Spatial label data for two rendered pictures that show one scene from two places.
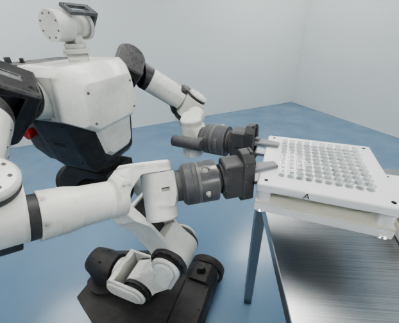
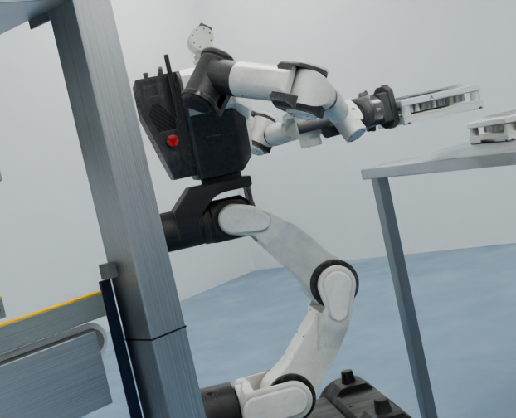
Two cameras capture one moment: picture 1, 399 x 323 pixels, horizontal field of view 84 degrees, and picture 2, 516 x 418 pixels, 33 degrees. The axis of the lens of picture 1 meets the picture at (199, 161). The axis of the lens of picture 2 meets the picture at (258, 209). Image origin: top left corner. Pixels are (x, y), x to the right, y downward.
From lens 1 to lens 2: 219 cm
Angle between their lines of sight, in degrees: 39
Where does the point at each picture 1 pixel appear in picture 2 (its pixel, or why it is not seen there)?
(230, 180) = (383, 104)
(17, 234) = (333, 93)
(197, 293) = (367, 395)
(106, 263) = (221, 389)
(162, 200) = (355, 115)
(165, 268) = (339, 273)
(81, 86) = not seen: hidden behind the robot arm
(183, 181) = (360, 103)
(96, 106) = not seen: hidden behind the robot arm
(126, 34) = not seen: outside the picture
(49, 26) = (201, 38)
